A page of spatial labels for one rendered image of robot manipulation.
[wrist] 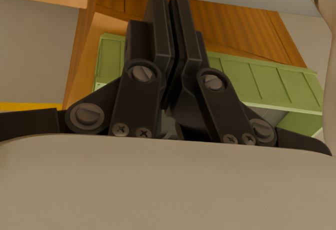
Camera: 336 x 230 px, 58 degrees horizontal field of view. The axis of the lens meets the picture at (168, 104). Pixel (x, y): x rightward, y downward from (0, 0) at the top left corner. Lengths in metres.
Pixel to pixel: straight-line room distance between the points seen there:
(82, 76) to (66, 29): 0.93
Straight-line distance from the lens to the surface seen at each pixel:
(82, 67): 0.84
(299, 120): 0.99
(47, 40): 1.85
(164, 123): 0.85
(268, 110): 0.98
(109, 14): 0.74
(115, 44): 0.74
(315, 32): 2.05
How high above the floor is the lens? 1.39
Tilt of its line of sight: 39 degrees down
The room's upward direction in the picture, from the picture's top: 174 degrees clockwise
